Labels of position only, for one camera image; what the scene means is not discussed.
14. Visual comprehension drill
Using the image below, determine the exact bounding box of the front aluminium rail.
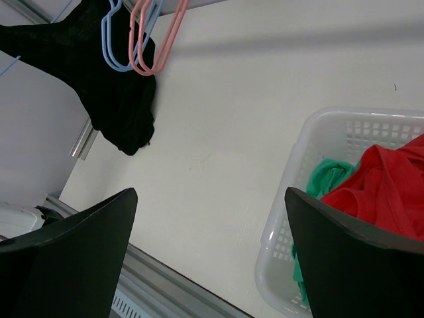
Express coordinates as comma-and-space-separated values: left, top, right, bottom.
46, 195, 252, 318

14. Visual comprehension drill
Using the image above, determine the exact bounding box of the red tank top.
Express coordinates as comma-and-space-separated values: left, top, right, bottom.
321, 135, 423, 241

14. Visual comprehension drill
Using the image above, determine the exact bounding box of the black tank top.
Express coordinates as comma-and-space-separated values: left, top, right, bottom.
0, 0, 157, 156

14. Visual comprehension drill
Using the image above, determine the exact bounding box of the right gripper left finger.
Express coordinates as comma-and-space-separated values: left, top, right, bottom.
1, 188, 138, 317

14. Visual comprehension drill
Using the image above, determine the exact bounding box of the left aluminium frame post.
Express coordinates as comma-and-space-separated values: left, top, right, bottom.
70, 118, 98, 160

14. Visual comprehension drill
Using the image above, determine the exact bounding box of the white slotted cable duct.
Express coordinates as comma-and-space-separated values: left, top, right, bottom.
111, 289, 152, 318

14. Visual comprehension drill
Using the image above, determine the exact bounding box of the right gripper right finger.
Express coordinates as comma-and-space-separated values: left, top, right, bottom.
284, 187, 423, 317

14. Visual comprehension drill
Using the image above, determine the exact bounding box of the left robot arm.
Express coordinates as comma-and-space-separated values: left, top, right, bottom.
0, 202, 64, 241

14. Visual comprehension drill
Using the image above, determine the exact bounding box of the white plastic basket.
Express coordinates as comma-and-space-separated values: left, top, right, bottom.
254, 107, 423, 317

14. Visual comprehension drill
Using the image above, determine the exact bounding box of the pink hanger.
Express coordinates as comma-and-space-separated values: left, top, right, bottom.
128, 1, 155, 73
138, 0, 189, 76

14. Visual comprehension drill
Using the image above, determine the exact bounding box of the green tank top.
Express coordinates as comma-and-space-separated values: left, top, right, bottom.
291, 158, 360, 305

